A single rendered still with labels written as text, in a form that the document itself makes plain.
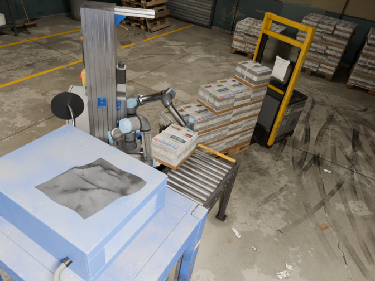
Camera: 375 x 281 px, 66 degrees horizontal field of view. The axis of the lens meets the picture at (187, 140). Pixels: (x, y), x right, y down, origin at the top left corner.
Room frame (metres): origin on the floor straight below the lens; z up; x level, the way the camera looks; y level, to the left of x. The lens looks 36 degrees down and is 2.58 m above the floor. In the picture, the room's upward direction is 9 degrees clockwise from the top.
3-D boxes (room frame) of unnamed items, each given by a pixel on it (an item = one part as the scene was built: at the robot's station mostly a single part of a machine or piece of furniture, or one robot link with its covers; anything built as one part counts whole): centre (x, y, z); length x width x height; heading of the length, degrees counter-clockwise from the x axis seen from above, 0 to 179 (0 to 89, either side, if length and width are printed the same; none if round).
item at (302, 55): (3.72, -1.26, 0.97); 0.09 x 0.09 x 1.75; 42
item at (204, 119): (3.19, -0.18, 0.42); 1.17 x 0.39 x 0.83; 132
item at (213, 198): (1.63, -0.24, 0.74); 1.34 x 0.05 x 0.12; 154
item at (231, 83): (3.49, -0.48, 1.06); 0.37 x 0.28 x 0.01; 41
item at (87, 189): (0.77, 0.33, 1.78); 0.32 x 0.28 x 0.05; 64
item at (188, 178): (1.91, -0.10, 0.77); 0.47 x 0.05 x 0.05; 64
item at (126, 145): (2.21, 0.56, 0.87); 0.15 x 0.15 x 0.10
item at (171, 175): (1.85, -0.07, 0.77); 0.47 x 0.05 x 0.05; 64
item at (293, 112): (4.21, -1.32, 0.40); 0.69 x 0.55 x 0.80; 42
